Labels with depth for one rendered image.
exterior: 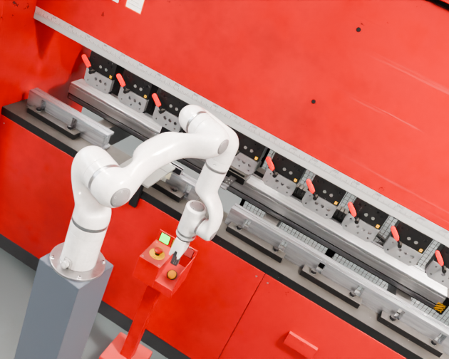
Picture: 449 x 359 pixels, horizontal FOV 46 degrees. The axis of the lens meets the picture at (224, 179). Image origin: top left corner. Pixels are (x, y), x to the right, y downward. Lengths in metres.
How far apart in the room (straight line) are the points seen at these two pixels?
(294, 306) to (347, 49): 1.17
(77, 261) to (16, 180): 1.30
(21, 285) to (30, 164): 0.69
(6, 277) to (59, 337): 1.25
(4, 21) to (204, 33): 0.93
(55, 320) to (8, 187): 1.29
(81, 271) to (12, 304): 1.27
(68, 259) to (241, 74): 1.05
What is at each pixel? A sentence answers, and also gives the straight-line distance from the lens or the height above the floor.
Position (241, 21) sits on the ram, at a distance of 2.27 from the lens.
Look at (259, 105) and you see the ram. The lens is 2.30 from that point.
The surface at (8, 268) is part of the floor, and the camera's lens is 3.27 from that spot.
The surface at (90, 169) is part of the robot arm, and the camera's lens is 1.65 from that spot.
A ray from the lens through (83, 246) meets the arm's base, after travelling 1.78.
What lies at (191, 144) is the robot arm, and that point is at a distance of 1.73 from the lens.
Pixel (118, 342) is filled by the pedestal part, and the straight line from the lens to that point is 2.88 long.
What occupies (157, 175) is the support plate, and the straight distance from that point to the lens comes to 2.48.
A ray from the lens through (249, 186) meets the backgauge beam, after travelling 2.75.
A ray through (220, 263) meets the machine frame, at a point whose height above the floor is 0.75.
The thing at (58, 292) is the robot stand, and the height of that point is 0.92.
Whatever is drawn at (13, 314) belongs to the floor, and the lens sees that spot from 3.05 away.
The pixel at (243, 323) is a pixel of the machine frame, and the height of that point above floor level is 0.51.
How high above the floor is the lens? 2.29
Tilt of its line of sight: 29 degrees down
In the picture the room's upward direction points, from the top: 24 degrees clockwise
